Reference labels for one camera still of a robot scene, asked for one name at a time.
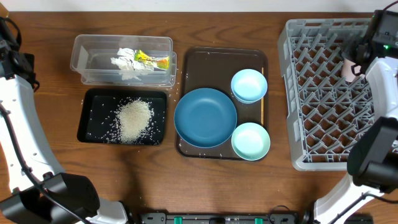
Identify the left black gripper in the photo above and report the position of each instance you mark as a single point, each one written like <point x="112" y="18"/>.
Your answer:
<point x="28" y="61"/>

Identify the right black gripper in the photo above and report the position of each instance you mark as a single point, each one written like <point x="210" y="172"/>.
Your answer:
<point x="349" y="53"/>

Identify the pink cup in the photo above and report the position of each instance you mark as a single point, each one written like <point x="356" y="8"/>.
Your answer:
<point x="347" y="73"/>

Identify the white tissue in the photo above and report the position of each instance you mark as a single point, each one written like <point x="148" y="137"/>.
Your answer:
<point x="140" y="66"/>
<point x="124" y="62"/>

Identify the white rice pile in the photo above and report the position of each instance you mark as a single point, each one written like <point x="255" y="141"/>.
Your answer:
<point x="126" y="120"/>

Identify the green yellow snack wrapper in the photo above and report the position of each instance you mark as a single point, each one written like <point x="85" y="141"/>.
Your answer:
<point x="162" y="63"/>

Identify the dark blue plate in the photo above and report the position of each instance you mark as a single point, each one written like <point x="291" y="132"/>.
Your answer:
<point x="205" y="117"/>

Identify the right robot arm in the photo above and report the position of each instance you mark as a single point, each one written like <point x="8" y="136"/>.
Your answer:
<point x="371" y="167"/>

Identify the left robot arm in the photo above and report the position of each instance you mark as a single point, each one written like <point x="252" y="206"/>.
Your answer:
<point x="42" y="192"/>

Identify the grey dishwasher rack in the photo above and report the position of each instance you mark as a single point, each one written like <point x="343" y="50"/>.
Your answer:
<point x="327" y="115"/>

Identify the clear plastic bin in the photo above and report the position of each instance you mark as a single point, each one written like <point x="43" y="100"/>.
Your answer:
<point x="91" y="58"/>

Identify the black plastic tray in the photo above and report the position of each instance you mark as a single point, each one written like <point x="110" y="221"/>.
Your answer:
<point x="89" y="97"/>

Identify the wooden chopstick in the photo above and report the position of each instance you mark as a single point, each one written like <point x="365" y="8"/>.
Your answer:
<point x="262" y="105"/>

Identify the light blue bowl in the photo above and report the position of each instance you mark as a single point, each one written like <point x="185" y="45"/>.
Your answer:
<point x="249" y="86"/>

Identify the mint green bowl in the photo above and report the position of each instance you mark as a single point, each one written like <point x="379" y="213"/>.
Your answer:
<point x="251" y="141"/>

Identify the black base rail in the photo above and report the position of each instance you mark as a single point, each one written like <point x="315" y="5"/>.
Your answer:
<point x="278" y="215"/>

